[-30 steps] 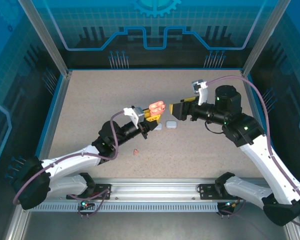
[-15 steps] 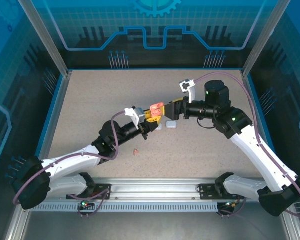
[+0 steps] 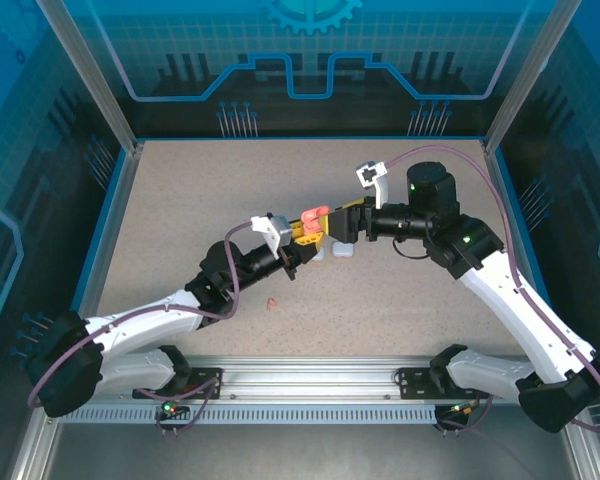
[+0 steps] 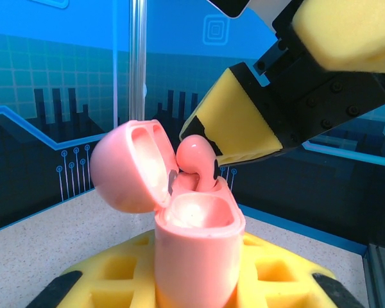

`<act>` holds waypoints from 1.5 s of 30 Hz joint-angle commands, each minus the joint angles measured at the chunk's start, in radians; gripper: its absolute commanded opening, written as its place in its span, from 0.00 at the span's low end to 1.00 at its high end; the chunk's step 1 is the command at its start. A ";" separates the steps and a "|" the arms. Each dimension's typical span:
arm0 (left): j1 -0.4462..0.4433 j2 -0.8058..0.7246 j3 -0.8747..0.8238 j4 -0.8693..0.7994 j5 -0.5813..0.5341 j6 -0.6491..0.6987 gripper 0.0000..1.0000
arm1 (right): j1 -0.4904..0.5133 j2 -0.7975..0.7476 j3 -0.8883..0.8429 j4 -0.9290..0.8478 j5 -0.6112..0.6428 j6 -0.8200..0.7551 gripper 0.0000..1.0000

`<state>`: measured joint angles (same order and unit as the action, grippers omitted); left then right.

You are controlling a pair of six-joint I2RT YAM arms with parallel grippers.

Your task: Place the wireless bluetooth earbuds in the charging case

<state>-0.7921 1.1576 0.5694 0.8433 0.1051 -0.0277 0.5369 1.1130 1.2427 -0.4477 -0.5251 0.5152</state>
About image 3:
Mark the pink earbud charging case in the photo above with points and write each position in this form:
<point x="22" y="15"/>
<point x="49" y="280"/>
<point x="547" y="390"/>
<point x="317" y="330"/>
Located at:
<point x="314" y="220"/>

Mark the white earbud charging case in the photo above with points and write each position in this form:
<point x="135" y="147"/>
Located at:
<point x="319" y="256"/>
<point x="343" y="250"/>

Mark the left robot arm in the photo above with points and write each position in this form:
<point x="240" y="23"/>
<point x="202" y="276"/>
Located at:
<point x="140" y="325"/>

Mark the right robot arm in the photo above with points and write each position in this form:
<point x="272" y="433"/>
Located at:
<point x="520" y="310"/>

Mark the small circuit board with LEDs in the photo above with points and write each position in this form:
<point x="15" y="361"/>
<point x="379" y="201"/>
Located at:
<point x="462" y="409"/>
<point x="172" y="409"/>

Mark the metal shelf panel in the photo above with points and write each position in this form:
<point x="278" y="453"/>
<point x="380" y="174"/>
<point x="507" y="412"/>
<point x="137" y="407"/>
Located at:
<point x="305" y="455"/>

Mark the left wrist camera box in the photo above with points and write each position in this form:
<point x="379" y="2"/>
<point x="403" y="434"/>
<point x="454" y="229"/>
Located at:
<point x="275" y="232"/>

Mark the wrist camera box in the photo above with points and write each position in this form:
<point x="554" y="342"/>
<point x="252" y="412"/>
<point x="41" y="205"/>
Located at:
<point x="275" y="232"/>
<point x="372" y="175"/>

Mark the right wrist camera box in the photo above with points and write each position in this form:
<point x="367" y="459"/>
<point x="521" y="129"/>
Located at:
<point x="372" y="175"/>

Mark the aluminium side frame rail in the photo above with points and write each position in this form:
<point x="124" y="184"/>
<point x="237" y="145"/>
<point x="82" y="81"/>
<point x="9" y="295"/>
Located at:
<point x="491" y="167"/>
<point x="131" y="167"/>

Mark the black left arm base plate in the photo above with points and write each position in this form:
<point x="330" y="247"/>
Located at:
<point x="217" y="375"/>

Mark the aluminium mounting rail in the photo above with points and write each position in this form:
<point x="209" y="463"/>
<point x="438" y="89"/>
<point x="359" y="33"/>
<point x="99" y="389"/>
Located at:
<point x="305" y="380"/>

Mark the aluminium corner post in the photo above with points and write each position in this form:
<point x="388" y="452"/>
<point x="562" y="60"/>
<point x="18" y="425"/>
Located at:
<point x="90" y="80"/>
<point x="530" y="75"/>

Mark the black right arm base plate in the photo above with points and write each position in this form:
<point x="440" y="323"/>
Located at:
<point x="412" y="382"/>

